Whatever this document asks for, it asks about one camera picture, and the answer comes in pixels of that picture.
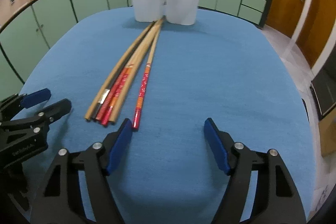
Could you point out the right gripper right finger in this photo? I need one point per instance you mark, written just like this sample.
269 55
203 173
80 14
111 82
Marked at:
276 198

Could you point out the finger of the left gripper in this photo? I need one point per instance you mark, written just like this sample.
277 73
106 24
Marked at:
44 116
13 104

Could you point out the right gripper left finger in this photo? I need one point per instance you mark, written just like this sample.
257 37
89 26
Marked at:
75 187

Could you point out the red-handled chopstick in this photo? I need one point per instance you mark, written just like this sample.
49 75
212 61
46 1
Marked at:
99 115

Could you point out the red flower-pattern chopstick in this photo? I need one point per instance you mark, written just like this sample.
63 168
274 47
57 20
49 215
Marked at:
144 82

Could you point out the red patterned chopstick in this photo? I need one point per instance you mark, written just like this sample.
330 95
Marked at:
116 90

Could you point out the plain bamboo chopstick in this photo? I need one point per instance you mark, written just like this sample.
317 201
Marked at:
115 72

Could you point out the black-handled chopstick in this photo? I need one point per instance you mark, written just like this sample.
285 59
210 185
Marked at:
99 104

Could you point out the green lower kitchen cabinets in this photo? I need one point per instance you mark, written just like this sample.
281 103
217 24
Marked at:
32 30

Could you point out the brown wooden stool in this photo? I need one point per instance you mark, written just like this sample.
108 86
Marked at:
306 110

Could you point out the black oven cabinet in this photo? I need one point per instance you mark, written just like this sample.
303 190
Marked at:
323 88

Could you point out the blue table mat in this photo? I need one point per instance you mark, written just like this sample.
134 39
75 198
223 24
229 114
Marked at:
221 67

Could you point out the right wooden door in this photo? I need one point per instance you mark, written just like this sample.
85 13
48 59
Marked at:
316 29

